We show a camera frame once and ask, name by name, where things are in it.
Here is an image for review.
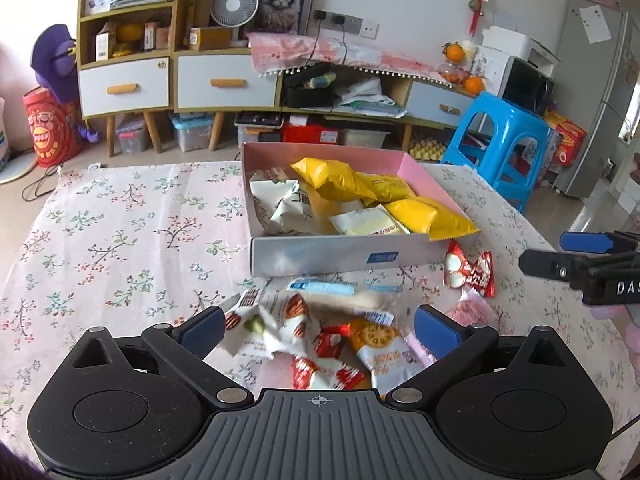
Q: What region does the tall wooden shelf cabinet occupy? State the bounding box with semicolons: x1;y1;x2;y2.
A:
77;0;176;158

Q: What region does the clear storage bin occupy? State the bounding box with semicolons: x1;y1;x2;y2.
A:
115;115;151;157

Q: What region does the purple plush toy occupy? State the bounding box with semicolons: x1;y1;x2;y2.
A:
30;22;103;143

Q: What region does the white storage bin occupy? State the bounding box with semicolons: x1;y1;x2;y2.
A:
340;127;392;150

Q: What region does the white foam box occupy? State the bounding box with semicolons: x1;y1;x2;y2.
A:
482;25;533;59

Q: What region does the yellow orange toy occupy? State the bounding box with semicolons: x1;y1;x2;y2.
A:
116;22;142;57

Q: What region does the small yellow printed packet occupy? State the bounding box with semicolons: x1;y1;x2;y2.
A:
357;172;417;207

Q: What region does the white orange chip packet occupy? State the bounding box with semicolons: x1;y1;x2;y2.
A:
346;317;427;397

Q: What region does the red flat box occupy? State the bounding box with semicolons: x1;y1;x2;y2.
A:
281;124;342;145

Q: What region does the plain yellow snack packet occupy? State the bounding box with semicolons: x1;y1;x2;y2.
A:
382;197;481;243
290;157;378;203

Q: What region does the red white snack packet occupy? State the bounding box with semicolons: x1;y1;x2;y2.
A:
444;239;496;299

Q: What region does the pale pink snack packet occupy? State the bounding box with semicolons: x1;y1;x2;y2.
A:
404;332;437;367

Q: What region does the clear bin blue lid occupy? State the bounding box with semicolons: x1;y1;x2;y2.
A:
169;112;214;153

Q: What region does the black storage box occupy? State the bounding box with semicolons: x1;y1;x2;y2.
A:
284;72;337;109

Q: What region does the red patterned bag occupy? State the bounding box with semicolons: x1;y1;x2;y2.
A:
22;87;85;168

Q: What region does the small white box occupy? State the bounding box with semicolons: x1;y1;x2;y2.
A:
95;25;117;61

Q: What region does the clear blue bread packet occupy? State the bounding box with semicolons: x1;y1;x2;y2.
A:
286;275;407;317

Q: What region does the white nut snack packet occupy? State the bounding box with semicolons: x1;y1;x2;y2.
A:
220;290;321;361
250;169;316;236

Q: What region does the floral tablecloth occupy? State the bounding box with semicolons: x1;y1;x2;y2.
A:
0;160;633;456

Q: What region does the white paper note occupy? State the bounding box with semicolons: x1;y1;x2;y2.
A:
580;5;612;45

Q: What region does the black microwave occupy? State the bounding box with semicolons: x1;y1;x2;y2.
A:
500;55;557;118

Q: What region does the small brown box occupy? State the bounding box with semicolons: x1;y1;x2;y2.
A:
144;21;171;51

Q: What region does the round white stand base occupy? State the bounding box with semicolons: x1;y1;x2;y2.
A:
0;150;38;185

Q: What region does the white drawer dark handle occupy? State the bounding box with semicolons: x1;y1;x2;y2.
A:
407;81;476;128

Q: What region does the white printed carton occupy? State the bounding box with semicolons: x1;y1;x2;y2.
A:
471;46;511;92

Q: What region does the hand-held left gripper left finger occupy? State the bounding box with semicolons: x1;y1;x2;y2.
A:
72;306;253;408

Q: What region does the pink clear snack packet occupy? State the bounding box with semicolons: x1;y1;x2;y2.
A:
446;291;501;327

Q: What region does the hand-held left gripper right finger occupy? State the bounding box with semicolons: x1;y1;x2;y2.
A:
389;305;571;406

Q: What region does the pile of papers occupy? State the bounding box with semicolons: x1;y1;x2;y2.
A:
332;77;407;120

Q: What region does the black flat device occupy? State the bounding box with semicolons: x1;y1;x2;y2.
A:
235;112;284;128

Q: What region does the pink cardboard box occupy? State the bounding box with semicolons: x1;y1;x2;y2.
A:
240;141;481;278

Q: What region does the grey wall socket strip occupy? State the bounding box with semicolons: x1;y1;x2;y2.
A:
312;10;364;36

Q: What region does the pink cloth runner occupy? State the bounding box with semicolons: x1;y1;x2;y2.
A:
247;31;468;87

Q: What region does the yellow egg tray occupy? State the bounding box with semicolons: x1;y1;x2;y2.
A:
409;137;448;161

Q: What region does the wooden drawer cabinet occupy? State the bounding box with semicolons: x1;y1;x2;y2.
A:
172;49;283;153

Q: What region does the blue plastic stool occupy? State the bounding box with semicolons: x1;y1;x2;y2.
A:
440;91;555;214

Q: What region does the white printer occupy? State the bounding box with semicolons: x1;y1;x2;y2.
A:
527;39;562;78

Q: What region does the small red snack packet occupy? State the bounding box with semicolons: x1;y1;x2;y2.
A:
314;324;352;361
291;356;369;392

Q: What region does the silver refrigerator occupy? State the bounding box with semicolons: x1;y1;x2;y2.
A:
552;0;640;200

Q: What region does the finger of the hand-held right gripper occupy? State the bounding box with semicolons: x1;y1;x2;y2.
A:
560;231;640;256
519;249;640;289

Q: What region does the white drawer wooden handle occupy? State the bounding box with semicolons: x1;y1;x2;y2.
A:
177;55;277;110
79;57;170;118

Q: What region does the white desk fan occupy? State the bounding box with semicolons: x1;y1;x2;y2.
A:
209;0;261;50

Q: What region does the red snack carton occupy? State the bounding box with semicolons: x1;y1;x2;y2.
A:
545;110;588;168

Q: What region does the cream white snack packet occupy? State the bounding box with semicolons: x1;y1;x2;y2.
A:
327;205;413;237

